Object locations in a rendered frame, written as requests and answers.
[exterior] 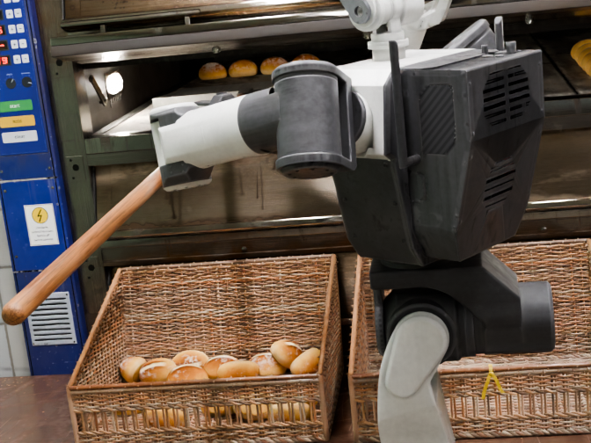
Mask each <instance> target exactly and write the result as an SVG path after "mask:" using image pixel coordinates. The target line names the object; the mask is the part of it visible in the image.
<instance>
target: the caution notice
mask: <svg viewBox="0 0 591 443"><path fill-rule="evenodd" d="M24 209H25V214H26V223H27V228H28V234H29V239H30V244H31V246H37V245H50V244H59V240H58V235H57V229H56V224H55V214H54V208H53V204H40V205H28V206H24Z"/></svg>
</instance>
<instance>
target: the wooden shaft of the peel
mask: <svg viewBox="0 0 591 443"><path fill-rule="evenodd" d="M162 185H163V184H162V179H161V175H160V170H159V167H158V168H157V169H156V170H154V171H153V172H152V173H151V174H150V175H149V176H148V177H147V178H145V179H144V180H143V181H142V182H141V184H139V185H138V186H137V187H136V188H135V189H134V190H133V191H132V192H131V193H129V194H128V195H127V196H126V197H125V198H124V199H123V200H122V201H120V202H119V203H118V204H117V205H116V206H115V207H114V208H113V209H111V210H110V211H109V212H108V213H107V214H106V215H105V216H104V217H102V218H101V219H100V220H99V221H98V222H97V223H96V224H95V225H93V226H92V227H91V228H90V229H89V230H88V231H87V232H86V233H84V234H83V235H82V236H81V237H80V238H79V239H78V240H77V241H75V242H74V243H73V244H72V245H71V246H70V247H69V248H68V249H67V250H66V251H65V252H64V253H63V254H62V255H61V256H60V257H58V258H57V259H56V260H55V261H54V262H53V263H52V264H51V265H49V266H48V267H47V268H46V269H45V270H44V271H43V272H41V273H40V274H39V275H38V276H37V277H36V278H35V279H34V280H32V281H31V282H30V283H29V284H28V285H27V286H26V287H25V288H23V289H22V290H21V291H20V292H19V293H18V294H17V295H16V296H14V297H13V298H12V299H11V300H10V301H9V302H8V303H7V304H5V305H4V307H3V310H2V318H3V320H4V322H5V323H7V324H9V325H18V324H21V323H23V322H24V321H25V320H26V318H27V317H29V316H30V315H31V314H32V313H33V312H34V310H36V309H37V308H38V307H39V306H40V305H41V303H43V302H44V301H45V300H46V299H47V298H48V297H49V296H50V295H51V294H52V293H53V292H54V291H55V290H56V289H57V288H58V287H59V286H60V285H61V284H62V283H63V282H64V281H65V280H66V279H67V278H68V277H69V276H70V275H71V274H72V273H73V272H74V271H75V270H76V269H77V268H78V267H79V266H80V265H81V264H82V263H83V262H84V261H85V260H86V259H87V258H88V257H89V256H90V255H91V254H92V253H93V252H94V251H95V250H96V249H97V248H99V247H100V246H101V245H102V244H103V243H104V242H105V241H106V240H107V239H108V238H109V237H110V236H111V235H112V234H113V233H114V232H115V231H116V230H117V229H118V228H119V227H120V226H121V225H122V224H123V223H124V222H125V221H126V220H127V219H128V218H129V217H130V216H131V215H132V214H133V213H134V212H135V211H136V210H137V209H138V208H139V207H140V206H142V205H143V204H144V203H145V202H146V201H147V200H148V199H149V198H150V197H151V196H152V195H153V194H154V193H155V192H156V191H157V190H158V189H159V188H160V187H161V186H162Z"/></svg>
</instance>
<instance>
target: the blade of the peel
mask: <svg viewBox="0 0 591 443"><path fill-rule="evenodd" d="M271 87H274V85H273V84H272V81H265V82H255V83H245V84H226V85H217V86H207V87H196V88H186V89H181V90H179V91H174V92H172V93H169V94H165V95H163V96H160V97H157V98H153V99H152V102H153V108H158V107H161V106H164V105H173V104H177V103H185V102H195V101H200V100H211V99H212V97H213V96H214V95H216V93H219V92H223V91H227V93H231V94H233V95H234V96H235V97H237V93H238V92H239V91H240V90H242V89H245V88H253V92H256V91H262V90H264V89H268V88H271Z"/></svg>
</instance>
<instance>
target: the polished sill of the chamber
mask: <svg viewBox="0 0 591 443"><path fill-rule="evenodd" d="M544 114H545V118H551V117H563V116H573V115H585V114H591V93H587V94H576V95H564V96H554V97H544ZM84 142H85V148H86V154H87V155H90V154H101V153H113V152H123V151H135V150H145V149H156V148H155V143H154V139H153V134H152V130H141V131H130V132H119V133H109V134H92V135H90V136H89V137H87V138H85V139H84Z"/></svg>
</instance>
